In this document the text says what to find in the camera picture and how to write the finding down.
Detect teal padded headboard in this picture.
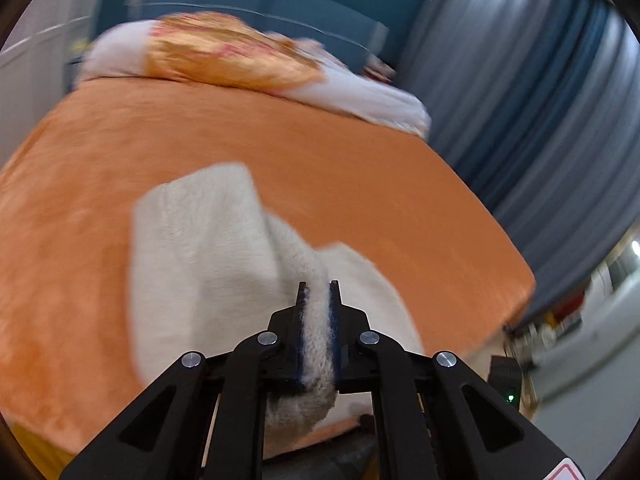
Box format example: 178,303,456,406
127,0,390,68

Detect bedside clutter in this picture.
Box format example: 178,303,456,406
362,55,398,83

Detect black box with green light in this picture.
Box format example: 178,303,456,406
487,355,523,411

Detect orange plush blanket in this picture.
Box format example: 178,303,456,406
0,77,538,461

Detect white pillows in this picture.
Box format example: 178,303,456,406
80,20,432,136

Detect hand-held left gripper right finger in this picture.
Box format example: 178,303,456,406
329,280,573,480

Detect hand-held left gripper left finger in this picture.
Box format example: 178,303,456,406
59,281,307,480

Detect cream fluffy towel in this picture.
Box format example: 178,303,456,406
127,161,426,461

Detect yellow cloth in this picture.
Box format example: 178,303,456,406
10,422,76,480

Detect blue-grey curtain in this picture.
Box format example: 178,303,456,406
400,0,640,321

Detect white wardrobe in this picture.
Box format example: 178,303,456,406
0,0,96,106

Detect orange floral satin cloth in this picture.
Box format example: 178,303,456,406
145,11,326,93

